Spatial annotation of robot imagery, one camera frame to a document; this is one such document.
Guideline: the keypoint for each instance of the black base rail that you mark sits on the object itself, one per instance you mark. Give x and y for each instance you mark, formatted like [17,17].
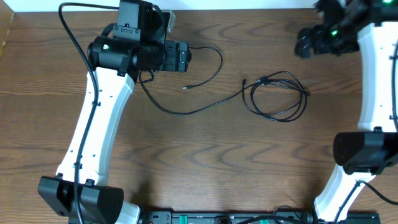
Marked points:
[280,216]

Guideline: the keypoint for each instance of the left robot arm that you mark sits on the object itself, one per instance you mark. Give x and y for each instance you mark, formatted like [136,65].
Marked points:
[135,43]

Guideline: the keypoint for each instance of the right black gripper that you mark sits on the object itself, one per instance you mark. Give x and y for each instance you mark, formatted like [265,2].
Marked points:
[316,33]

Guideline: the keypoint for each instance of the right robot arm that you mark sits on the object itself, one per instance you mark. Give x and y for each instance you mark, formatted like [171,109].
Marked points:
[369,27]

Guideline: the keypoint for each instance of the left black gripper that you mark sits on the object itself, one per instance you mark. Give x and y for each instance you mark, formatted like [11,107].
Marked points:
[174,62]

